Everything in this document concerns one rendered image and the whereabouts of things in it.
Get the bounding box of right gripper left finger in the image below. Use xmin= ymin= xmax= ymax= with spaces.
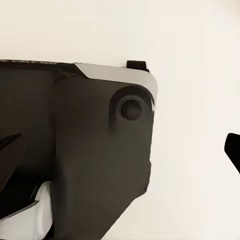
xmin=0 ymin=133 xmax=26 ymax=193

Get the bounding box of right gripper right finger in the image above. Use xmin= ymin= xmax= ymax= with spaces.
xmin=224 ymin=133 xmax=240 ymax=173

